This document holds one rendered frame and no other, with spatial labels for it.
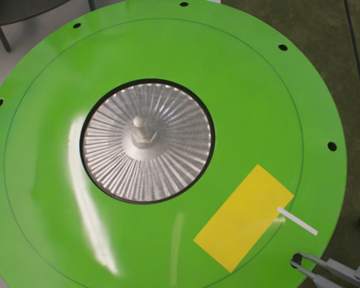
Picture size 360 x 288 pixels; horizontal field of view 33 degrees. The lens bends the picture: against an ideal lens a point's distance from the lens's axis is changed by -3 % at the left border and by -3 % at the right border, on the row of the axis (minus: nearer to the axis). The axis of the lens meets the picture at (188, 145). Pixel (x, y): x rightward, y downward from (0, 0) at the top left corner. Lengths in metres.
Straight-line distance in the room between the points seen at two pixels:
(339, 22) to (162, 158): 1.44
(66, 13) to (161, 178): 0.36
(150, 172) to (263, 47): 0.15
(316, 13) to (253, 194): 1.44
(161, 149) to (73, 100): 0.09
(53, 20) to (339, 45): 1.17
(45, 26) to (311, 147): 0.40
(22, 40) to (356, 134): 1.11
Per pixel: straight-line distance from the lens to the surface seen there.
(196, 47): 0.51
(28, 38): 0.77
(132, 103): 0.49
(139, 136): 0.46
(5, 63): 0.76
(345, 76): 1.77
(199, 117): 0.48
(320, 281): 0.43
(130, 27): 0.54
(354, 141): 1.68
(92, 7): 0.75
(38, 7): 0.70
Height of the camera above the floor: 1.52
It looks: 67 degrees down
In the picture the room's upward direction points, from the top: 12 degrees counter-clockwise
